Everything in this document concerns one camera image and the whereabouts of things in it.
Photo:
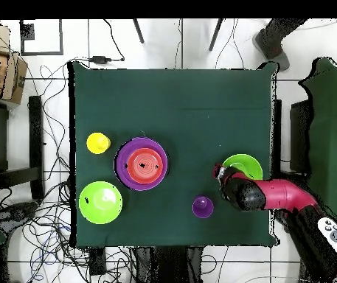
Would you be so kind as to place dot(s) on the orange ribbed plastic bowl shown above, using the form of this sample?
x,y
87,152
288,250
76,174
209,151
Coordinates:
x,y
146,166

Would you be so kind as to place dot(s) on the green plastic bowl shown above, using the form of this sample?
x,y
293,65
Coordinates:
x,y
244,163
100,203

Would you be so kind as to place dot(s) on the purple plastic bowl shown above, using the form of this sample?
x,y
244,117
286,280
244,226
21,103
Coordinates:
x,y
121,168

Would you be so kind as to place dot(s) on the brown cardboard box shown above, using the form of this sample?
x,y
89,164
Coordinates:
x,y
11,79

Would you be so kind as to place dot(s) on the black stand foot with knob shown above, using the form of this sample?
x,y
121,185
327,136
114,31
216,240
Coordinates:
x,y
17,211

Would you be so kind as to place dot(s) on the black tripod leg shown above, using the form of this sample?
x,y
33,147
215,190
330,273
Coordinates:
x,y
138,31
216,34

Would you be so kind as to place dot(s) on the yellow plastic cup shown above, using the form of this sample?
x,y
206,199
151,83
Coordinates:
x,y
97,143

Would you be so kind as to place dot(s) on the purple plastic cup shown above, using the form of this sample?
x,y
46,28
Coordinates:
x,y
202,207

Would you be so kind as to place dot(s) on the person's leg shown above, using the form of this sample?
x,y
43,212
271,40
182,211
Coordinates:
x,y
271,41

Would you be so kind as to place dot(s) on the black square frame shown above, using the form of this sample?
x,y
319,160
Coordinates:
x,y
60,38

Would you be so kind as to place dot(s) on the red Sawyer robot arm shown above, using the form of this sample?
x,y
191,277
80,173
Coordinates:
x,y
286,193

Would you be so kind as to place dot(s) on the black power adapter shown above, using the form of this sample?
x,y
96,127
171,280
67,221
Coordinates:
x,y
99,59

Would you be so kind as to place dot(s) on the black bench frame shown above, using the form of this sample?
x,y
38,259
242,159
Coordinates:
x,y
37,147

